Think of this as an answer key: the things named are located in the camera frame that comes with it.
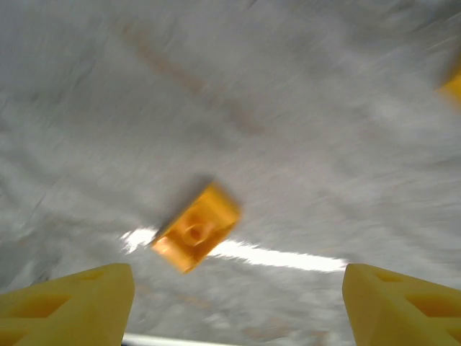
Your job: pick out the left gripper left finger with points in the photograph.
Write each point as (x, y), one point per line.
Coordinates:
(72, 310)

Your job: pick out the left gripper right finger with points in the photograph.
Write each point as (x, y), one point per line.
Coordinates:
(396, 313)

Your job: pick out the orange lego brick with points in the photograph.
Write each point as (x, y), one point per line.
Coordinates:
(196, 229)
(452, 89)

